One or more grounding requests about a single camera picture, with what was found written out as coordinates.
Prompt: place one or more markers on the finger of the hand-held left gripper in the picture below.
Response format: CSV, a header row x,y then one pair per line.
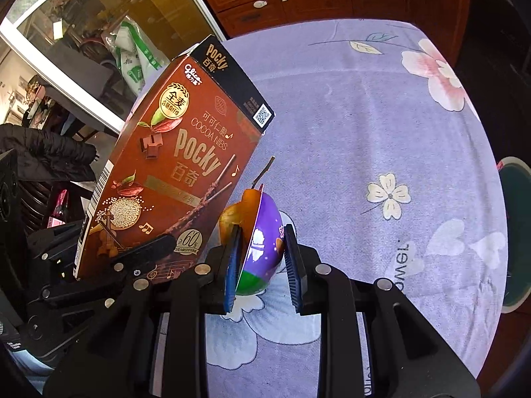
x,y
145,251

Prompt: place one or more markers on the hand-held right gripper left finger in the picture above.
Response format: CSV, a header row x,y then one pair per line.
x,y
232,265

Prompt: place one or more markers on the purple floral tablecloth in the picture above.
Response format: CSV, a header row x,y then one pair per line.
x,y
352,132

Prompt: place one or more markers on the brown snack box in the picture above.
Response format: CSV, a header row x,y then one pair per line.
x,y
178,145

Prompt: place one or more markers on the purple green egg capsule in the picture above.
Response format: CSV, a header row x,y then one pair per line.
x,y
261,248

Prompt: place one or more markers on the green white plastic bag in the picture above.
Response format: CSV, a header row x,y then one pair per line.
x,y
132,62

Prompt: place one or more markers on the grey bin with teal liner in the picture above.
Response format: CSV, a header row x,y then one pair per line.
x,y
516,236

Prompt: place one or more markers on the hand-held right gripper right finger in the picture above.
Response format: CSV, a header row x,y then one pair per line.
x,y
290,265

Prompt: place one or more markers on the pink packet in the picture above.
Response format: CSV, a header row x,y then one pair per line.
x,y
60,209

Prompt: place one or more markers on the glass sliding door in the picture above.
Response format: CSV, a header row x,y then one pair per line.
x,y
83,20

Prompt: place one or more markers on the black padded jacket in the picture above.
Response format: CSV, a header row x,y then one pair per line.
x,y
41,149

